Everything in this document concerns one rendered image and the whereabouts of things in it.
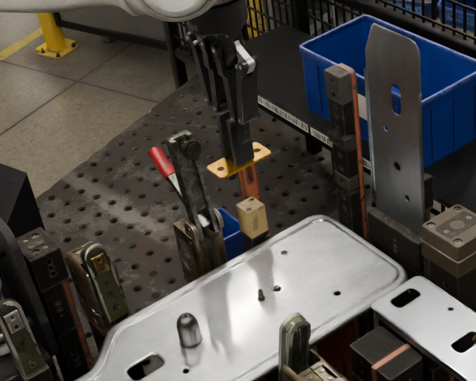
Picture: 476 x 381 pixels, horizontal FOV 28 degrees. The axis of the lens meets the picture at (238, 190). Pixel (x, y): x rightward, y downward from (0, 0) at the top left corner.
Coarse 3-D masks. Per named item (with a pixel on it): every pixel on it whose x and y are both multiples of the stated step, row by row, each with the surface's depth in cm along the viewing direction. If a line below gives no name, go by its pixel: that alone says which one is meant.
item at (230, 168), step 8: (256, 144) 129; (264, 152) 127; (224, 160) 127; (232, 160) 127; (256, 160) 126; (208, 168) 126; (216, 168) 126; (224, 168) 126; (232, 168) 125; (240, 168) 125; (224, 176) 124
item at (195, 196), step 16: (176, 144) 139; (192, 144) 137; (176, 160) 140; (192, 160) 143; (176, 176) 143; (192, 176) 143; (192, 192) 144; (208, 192) 145; (192, 208) 144; (208, 208) 146
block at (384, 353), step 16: (368, 336) 134; (384, 336) 134; (352, 352) 134; (368, 352) 132; (384, 352) 131; (400, 352) 131; (416, 352) 131; (352, 368) 136; (368, 368) 131; (384, 368) 129; (400, 368) 129; (416, 368) 130
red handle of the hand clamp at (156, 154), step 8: (152, 152) 150; (160, 152) 150; (160, 160) 150; (168, 160) 150; (160, 168) 150; (168, 168) 149; (168, 176) 149; (176, 184) 149; (176, 192) 149; (200, 216) 147; (200, 224) 147; (208, 224) 147
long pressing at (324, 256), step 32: (320, 224) 153; (256, 256) 149; (288, 256) 148; (320, 256) 147; (352, 256) 146; (384, 256) 145; (192, 288) 145; (224, 288) 144; (256, 288) 143; (288, 288) 142; (320, 288) 141; (352, 288) 140; (384, 288) 139; (128, 320) 141; (160, 320) 140; (224, 320) 138; (256, 320) 137; (320, 320) 136; (352, 320) 136; (128, 352) 136; (160, 352) 135; (192, 352) 134; (224, 352) 133; (256, 352) 132
